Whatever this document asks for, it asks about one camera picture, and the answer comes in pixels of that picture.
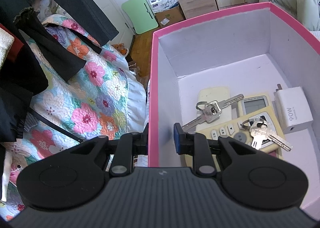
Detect silver key bunch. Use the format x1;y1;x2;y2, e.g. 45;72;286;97
182;94;244;132

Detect white remote with display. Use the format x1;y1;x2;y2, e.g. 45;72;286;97
196;93;284;145

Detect silver key pair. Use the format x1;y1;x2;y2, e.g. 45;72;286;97
241;117;292;152

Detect white 90W charger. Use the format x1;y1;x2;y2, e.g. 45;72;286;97
274;84;313;134

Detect pink cardboard box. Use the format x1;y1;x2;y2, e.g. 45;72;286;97
149;2;319;218

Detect floral quilt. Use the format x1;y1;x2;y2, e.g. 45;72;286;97
1;14;146;221

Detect green folding table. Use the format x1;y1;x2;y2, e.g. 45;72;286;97
121;0;158;35

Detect black hanging coat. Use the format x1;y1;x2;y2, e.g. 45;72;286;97
1;9;85;142

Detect cardboard box on floor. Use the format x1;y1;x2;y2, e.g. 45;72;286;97
155;5;185;28

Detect tissue packs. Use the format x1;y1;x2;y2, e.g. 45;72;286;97
148;0;178;13

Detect cream fleece jacket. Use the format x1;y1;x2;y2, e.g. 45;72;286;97
0;28;15;68

